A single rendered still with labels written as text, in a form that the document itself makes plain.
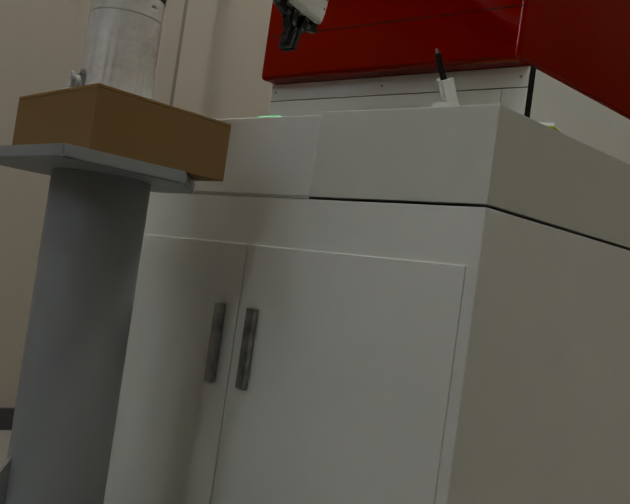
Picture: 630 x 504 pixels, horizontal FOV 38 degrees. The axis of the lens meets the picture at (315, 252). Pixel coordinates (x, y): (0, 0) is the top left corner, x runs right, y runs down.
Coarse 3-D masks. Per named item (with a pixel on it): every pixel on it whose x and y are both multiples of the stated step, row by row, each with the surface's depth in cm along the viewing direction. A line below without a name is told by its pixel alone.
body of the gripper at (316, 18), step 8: (288, 0) 166; (296, 0) 167; (304, 0) 168; (312, 0) 170; (320, 0) 171; (328, 0) 173; (296, 8) 168; (304, 8) 169; (312, 8) 170; (320, 8) 172; (304, 16) 171; (312, 16) 170; (320, 16) 172
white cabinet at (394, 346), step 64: (192, 256) 173; (256, 256) 161; (320, 256) 151; (384, 256) 142; (448, 256) 134; (512, 256) 137; (576, 256) 151; (192, 320) 170; (256, 320) 159; (320, 320) 149; (384, 320) 140; (448, 320) 132; (512, 320) 138; (576, 320) 153; (128, 384) 181; (192, 384) 168; (256, 384) 157; (320, 384) 147; (384, 384) 138; (448, 384) 131; (512, 384) 139; (576, 384) 154; (128, 448) 178; (192, 448) 166; (256, 448) 155; (320, 448) 145; (384, 448) 137; (448, 448) 130; (512, 448) 141; (576, 448) 156
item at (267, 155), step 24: (240, 120) 169; (264, 120) 165; (288, 120) 160; (312, 120) 156; (240, 144) 168; (264, 144) 164; (288, 144) 160; (312, 144) 156; (240, 168) 167; (264, 168) 163; (288, 168) 159; (312, 168) 155; (216, 192) 171; (240, 192) 166; (264, 192) 162; (288, 192) 158
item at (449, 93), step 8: (440, 80) 173; (448, 80) 173; (440, 88) 174; (448, 88) 173; (440, 96) 176; (448, 96) 174; (456, 96) 174; (432, 104) 174; (440, 104) 173; (448, 104) 173; (456, 104) 175
